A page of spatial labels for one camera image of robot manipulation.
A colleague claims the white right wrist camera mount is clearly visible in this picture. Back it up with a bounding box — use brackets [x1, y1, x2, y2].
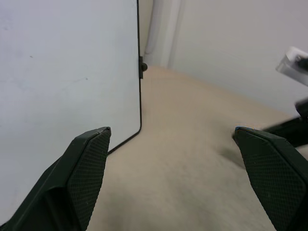
[275, 46, 308, 85]

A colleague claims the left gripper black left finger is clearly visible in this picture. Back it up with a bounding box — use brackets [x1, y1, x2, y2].
[0, 126, 112, 231]

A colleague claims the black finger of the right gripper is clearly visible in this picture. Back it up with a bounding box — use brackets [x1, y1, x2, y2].
[262, 115, 308, 148]

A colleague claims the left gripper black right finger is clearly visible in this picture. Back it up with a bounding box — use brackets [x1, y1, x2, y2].
[232, 126, 308, 231]

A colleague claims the black whiteboard frame knob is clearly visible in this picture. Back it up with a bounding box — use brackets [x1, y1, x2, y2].
[139, 56, 148, 79]

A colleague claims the white wall corner conduit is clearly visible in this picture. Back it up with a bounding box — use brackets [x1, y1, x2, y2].
[143, 0, 185, 69]

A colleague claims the black-framed whiteboard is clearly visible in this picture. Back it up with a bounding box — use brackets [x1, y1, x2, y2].
[0, 0, 144, 217]

